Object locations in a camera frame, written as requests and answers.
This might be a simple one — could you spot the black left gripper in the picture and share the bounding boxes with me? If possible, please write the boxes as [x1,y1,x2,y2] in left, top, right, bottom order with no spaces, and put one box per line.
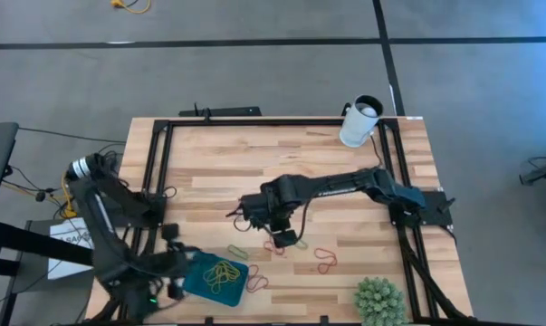
[157,222,196,301]

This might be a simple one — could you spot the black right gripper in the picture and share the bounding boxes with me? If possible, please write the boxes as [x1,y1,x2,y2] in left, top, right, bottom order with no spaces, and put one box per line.
[263,202,302,249]

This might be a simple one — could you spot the small red rubber band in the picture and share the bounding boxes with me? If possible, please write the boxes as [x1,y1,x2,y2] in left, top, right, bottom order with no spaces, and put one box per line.
[263,239,286,257]

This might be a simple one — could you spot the yellow and green rubber bands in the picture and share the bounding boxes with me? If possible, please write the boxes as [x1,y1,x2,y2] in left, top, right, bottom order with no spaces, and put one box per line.
[202,259,243,295]

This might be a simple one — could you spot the green rubber band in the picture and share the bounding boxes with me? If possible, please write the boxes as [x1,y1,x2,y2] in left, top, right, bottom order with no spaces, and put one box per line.
[226,244,250,261]

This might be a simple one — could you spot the teal plastic bin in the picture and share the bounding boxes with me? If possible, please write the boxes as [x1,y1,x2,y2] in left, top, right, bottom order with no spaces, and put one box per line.
[181,249,250,308]

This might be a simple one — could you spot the white printed paper box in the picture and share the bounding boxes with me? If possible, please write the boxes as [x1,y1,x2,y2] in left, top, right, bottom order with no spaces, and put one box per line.
[47,216,97,281]

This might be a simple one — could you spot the green potted succulent plant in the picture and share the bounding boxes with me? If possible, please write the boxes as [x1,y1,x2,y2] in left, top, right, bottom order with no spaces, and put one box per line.
[353,276,409,326]

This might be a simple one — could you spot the white cup with ball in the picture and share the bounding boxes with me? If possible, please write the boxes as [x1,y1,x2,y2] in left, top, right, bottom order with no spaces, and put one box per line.
[339,93,386,149]

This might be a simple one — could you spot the black floor beam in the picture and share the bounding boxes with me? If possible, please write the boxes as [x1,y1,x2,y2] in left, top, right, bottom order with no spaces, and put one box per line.
[0,219,97,268]

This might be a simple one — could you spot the grey chair base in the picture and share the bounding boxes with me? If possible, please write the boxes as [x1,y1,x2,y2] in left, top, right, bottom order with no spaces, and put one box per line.
[519,156,546,187]

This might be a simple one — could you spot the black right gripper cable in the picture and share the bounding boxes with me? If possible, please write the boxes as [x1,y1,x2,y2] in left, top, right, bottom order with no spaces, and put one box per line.
[297,197,314,241]

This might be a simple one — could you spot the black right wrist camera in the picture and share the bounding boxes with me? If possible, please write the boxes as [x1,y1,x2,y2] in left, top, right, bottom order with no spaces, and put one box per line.
[239,193,267,230]

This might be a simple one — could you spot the black aluminium table frame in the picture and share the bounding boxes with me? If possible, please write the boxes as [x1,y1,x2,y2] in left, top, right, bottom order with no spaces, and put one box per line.
[89,116,475,326]

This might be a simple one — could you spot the yellow cable bundle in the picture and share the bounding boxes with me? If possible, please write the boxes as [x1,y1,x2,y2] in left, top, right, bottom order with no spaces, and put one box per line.
[59,171,79,219]

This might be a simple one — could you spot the black floor cable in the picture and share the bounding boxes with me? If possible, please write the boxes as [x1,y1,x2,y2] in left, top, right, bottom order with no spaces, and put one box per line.
[17,126,127,146]

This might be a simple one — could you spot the yellow extension cord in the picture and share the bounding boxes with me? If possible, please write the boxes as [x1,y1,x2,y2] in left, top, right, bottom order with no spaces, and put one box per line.
[110,0,152,15]

